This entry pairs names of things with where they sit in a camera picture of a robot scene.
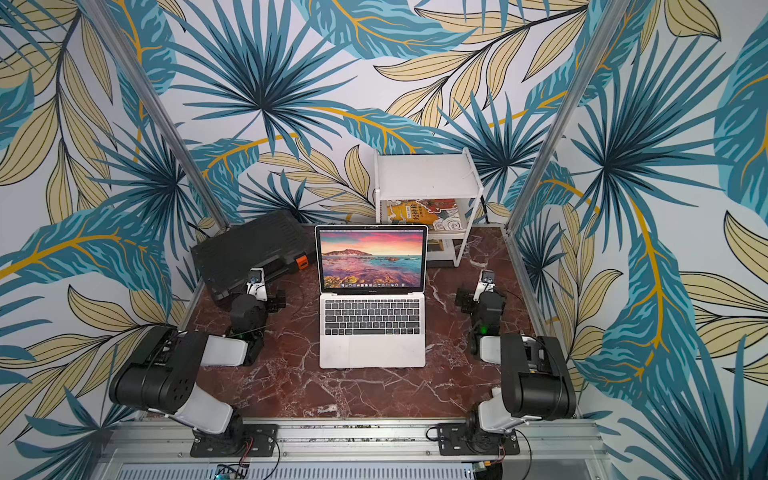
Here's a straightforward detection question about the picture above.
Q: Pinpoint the silver laptop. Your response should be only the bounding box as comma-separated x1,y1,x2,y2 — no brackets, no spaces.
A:
315,224,428,370

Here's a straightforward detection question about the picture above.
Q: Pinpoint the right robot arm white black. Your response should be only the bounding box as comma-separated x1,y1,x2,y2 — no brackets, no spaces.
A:
441,286,576,454

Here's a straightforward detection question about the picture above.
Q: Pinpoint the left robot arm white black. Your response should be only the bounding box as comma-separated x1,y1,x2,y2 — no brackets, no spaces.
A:
108,290,286,458

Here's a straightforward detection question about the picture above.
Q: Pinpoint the black plastic tool case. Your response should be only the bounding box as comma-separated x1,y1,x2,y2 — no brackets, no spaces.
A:
191,209,317,304

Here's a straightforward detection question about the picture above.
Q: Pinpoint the folio book on bottom shelf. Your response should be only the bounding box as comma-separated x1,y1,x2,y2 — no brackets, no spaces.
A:
427,239,455,253

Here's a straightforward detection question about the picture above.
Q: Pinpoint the colourful magazine on shelf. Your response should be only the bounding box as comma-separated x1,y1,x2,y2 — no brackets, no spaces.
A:
385,199,463,232

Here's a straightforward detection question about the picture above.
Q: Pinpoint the white three-tier shelf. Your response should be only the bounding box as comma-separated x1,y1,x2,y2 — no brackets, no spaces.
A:
373,148,484,268

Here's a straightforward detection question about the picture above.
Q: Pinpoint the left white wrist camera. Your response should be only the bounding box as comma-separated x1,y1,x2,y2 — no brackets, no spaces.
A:
246,267,268,302

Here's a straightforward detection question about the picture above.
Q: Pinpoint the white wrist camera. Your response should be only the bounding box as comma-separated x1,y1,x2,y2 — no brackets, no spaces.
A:
473,269,495,302
246,267,268,302

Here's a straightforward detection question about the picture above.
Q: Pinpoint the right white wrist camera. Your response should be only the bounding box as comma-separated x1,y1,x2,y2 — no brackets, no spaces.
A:
473,269,495,302

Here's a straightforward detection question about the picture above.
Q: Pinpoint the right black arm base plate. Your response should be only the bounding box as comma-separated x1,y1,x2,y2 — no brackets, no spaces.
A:
436,423,520,456

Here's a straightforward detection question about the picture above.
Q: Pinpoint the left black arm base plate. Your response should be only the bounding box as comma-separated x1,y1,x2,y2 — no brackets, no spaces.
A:
190,424,279,458

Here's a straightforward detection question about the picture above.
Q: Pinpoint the aluminium front rail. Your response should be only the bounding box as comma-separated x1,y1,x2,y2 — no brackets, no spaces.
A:
91,418,616,479

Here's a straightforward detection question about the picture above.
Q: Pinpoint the right aluminium frame post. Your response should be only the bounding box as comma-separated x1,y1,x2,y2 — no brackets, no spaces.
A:
505,0,629,236

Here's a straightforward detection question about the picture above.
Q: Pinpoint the aluminium frame post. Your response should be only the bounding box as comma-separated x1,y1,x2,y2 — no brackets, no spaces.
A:
505,0,629,236
81,0,231,230

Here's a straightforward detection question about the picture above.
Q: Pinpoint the left aluminium frame post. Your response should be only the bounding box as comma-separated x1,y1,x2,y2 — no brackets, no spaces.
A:
81,0,231,230

